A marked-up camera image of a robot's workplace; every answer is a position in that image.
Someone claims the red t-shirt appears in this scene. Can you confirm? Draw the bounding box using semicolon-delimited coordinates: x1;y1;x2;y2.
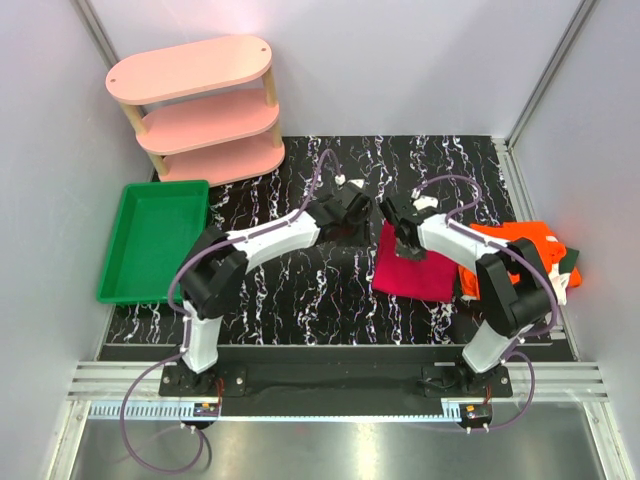
372;221;457;303

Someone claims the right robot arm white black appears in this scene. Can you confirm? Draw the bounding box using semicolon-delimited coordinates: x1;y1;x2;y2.
379;194;558;397

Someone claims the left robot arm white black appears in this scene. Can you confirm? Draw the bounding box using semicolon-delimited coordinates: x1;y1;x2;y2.
166;179;372;396

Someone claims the orange t-shirt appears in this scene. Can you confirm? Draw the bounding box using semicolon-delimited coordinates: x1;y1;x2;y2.
470;221;582;290

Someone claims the dark green t-shirt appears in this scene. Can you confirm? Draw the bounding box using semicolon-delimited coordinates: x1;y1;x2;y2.
558;247;579;275

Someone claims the pink three-tier shelf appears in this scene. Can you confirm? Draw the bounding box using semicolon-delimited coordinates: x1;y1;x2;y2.
105;35;285;186

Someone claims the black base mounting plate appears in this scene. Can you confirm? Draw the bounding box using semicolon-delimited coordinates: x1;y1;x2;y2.
159;345;513;420

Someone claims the green plastic tray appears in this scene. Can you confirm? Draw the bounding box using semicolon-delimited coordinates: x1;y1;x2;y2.
96;180;209;305

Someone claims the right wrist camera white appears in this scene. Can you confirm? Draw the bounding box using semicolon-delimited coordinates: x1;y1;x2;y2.
411;191;438;211

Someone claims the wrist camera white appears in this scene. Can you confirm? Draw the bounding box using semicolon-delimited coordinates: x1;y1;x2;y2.
411;191;438;211
334;174;365;189

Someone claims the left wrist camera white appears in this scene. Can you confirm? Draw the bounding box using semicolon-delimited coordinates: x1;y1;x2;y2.
334;174;365;189

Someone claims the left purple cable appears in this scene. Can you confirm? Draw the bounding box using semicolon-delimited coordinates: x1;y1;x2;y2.
119;148;346;476

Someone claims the purple cable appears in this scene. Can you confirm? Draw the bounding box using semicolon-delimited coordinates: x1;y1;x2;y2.
412;174;561;432
119;148;346;476

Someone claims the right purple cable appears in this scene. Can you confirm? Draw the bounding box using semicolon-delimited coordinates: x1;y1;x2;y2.
412;174;561;432

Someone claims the aluminium frame rail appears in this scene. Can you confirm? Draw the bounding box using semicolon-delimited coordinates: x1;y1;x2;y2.
492;137;608;402

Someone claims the white slotted cable duct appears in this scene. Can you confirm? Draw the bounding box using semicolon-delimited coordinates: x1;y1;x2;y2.
88;400;221;421

